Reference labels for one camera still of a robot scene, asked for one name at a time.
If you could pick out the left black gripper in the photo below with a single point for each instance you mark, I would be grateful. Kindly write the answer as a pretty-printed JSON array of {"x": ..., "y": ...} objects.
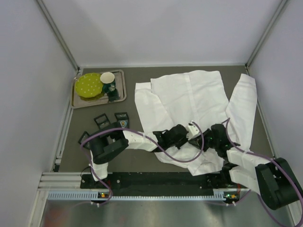
[{"x": 183, "y": 138}]

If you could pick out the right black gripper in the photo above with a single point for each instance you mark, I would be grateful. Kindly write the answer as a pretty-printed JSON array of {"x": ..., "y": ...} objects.
[{"x": 201, "y": 141}]

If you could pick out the white shirt garment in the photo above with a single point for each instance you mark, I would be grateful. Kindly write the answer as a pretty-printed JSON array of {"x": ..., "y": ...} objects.
[{"x": 199, "y": 97}]

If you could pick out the round clear blue brooch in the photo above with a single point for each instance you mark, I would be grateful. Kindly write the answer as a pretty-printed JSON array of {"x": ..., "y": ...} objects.
[{"x": 123, "y": 124}]

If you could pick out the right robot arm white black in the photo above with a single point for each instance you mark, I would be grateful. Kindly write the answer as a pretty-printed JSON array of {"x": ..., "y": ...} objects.
[{"x": 272, "y": 179}]

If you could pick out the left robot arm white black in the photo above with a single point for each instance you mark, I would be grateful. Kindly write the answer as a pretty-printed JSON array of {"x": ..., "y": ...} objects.
[{"x": 107, "y": 144}]

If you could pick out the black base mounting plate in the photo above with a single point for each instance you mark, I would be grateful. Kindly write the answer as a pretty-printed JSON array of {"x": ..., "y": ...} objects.
[{"x": 166, "y": 184}]

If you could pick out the silver metal tray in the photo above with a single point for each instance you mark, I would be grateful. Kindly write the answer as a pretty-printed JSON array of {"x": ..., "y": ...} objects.
[{"x": 118, "y": 95}]

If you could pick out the white cup dark base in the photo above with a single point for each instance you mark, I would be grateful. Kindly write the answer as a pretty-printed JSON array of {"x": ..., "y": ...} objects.
[{"x": 108, "y": 81}]

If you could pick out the green polka dot plate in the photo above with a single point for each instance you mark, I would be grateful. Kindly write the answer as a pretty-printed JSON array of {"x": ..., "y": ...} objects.
[{"x": 89, "y": 85}]

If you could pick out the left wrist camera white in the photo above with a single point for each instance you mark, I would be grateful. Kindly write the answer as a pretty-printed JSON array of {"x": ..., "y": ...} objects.
[{"x": 192, "y": 131}]

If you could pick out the black square frame right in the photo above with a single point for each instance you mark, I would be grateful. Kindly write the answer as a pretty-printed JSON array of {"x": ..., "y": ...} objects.
[{"x": 122, "y": 116}]

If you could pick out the black square frame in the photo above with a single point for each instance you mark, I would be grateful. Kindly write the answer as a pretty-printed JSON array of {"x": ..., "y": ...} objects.
[
  {"x": 102, "y": 121},
  {"x": 122, "y": 116},
  {"x": 83, "y": 137}
]

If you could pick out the black square frame left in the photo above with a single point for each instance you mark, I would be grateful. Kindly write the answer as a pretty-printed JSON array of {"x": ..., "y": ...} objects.
[{"x": 102, "y": 121}]

